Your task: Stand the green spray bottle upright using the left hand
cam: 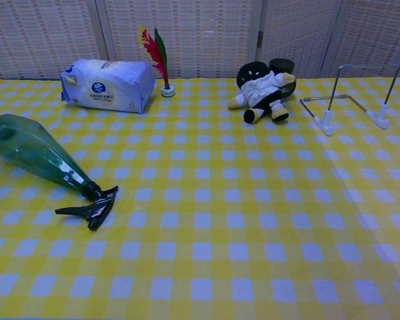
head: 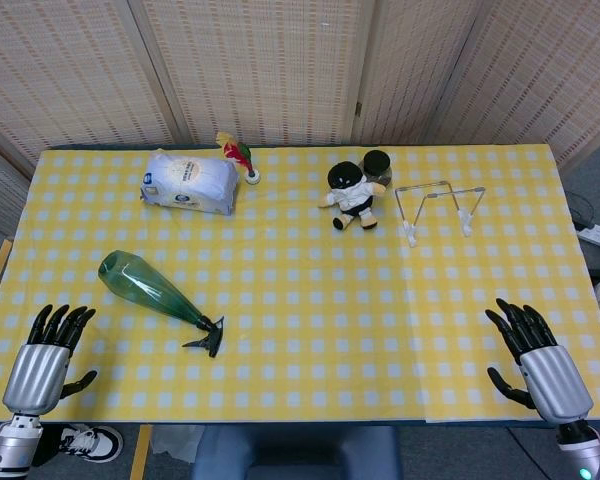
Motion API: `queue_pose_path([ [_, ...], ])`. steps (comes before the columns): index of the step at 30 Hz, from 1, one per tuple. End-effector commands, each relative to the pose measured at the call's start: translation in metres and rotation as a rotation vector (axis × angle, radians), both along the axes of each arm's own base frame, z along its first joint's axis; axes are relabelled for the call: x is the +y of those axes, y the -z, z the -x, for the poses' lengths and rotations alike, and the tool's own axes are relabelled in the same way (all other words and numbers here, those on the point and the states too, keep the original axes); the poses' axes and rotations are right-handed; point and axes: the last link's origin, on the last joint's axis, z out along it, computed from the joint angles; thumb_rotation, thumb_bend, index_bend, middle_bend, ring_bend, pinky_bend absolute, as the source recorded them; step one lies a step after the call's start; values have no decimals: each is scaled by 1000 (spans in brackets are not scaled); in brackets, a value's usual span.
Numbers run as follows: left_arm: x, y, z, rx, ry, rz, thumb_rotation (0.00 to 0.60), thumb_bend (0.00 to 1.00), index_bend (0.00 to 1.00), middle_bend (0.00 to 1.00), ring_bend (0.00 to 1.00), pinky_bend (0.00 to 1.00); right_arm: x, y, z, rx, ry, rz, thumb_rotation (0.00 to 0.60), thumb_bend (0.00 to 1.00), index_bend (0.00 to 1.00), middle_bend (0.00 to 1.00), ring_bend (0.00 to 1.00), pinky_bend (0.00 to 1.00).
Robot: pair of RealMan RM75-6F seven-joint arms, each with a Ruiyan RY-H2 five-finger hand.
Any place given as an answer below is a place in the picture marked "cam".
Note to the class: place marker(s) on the black and white plush doll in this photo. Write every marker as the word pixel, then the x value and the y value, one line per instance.
pixel 261 95

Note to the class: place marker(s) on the yellow checkered tablecloth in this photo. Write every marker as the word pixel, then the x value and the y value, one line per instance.
pixel 200 216

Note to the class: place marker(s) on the black round jar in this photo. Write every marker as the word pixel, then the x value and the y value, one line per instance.
pixel 283 68

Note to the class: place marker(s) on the folding screen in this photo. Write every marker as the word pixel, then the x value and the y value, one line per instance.
pixel 200 33

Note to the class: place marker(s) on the white tissue pack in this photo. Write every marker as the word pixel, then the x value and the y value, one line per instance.
pixel 106 86

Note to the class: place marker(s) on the feather shuttlecock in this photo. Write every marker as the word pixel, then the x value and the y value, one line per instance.
pixel 158 56

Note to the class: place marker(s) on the green spray bottle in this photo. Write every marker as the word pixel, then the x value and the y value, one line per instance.
pixel 36 153

